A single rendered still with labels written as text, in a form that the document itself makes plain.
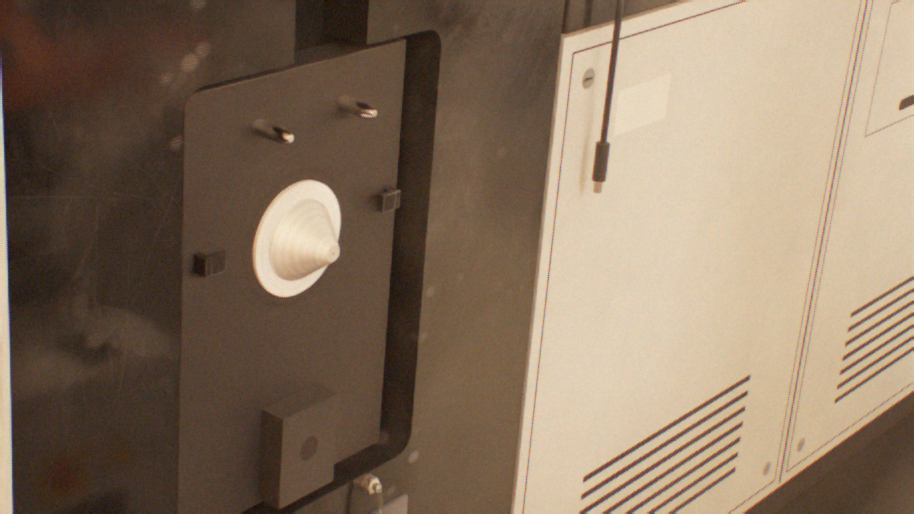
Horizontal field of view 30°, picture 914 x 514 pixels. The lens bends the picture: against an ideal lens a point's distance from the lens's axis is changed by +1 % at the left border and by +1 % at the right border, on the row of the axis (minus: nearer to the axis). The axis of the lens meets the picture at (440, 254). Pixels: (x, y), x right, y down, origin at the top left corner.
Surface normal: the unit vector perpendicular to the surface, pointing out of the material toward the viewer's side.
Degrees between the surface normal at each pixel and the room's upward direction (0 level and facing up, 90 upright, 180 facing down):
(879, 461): 0
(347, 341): 90
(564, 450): 90
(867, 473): 0
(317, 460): 90
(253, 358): 90
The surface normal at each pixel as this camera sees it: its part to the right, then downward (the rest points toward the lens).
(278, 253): -0.02, 0.42
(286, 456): 0.77, 0.30
